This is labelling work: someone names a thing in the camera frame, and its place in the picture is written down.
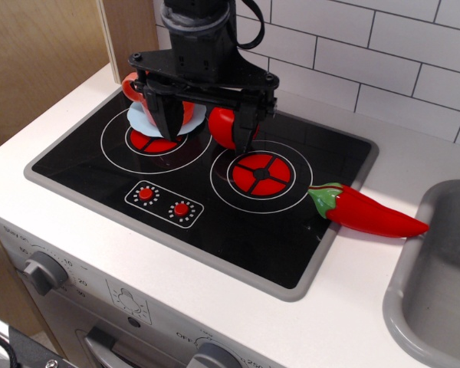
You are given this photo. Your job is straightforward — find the red toy cup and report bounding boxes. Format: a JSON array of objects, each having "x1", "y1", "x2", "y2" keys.
[{"x1": 122, "y1": 72, "x2": 195, "y2": 126}]

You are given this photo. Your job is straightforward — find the red toy chili pepper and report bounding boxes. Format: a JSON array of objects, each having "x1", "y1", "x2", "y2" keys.
[{"x1": 307, "y1": 182, "x2": 429, "y2": 238}]

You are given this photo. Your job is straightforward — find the grey temperature knob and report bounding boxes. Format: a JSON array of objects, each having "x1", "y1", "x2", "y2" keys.
[{"x1": 186, "y1": 343, "x2": 242, "y2": 368}]

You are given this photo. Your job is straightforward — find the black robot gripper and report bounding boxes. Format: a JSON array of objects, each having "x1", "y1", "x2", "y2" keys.
[{"x1": 128, "y1": 28, "x2": 279, "y2": 154}]

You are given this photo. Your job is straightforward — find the grey toy sink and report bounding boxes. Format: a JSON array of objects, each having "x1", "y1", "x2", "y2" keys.
[{"x1": 383, "y1": 179, "x2": 460, "y2": 367}]

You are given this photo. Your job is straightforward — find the grey oven door handle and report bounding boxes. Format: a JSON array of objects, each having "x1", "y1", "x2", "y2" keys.
[{"x1": 84, "y1": 327, "x2": 134, "y2": 368}]

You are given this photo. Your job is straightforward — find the black cable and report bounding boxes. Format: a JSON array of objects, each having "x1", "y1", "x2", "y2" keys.
[{"x1": 229, "y1": 0, "x2": 266, "y2": 50}]

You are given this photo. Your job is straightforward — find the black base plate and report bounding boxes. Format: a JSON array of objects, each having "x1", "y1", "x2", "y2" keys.
[{"x1": 0, "y1": 327, "x2": 74, "y2": 368}]

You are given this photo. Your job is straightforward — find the black toy stovetop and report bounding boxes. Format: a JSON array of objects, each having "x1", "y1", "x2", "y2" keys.
[{"x1": 25, "y1": 92, "x2": 379, "y2": 301}]

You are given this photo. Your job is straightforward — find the grey timer knob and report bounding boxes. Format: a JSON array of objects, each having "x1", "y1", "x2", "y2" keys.
[{"x1": 24, "y1": 251, "x2": 68, "y2": 296}]

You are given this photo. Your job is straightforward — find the red toy apple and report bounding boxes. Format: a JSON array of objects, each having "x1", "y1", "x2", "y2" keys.
[{"x1": 208, "y1": 107, "x2": 236, "y2": 151}]

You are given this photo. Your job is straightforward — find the light blue toy plate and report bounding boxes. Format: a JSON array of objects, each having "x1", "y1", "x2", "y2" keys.
[{"x1": 127, "y1": 102, "x2": 206, "y2": 138}]

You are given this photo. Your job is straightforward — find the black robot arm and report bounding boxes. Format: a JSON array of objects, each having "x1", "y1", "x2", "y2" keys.
[{"x1": 129, "y1": 1, "x2": 279, "y2": 155}]

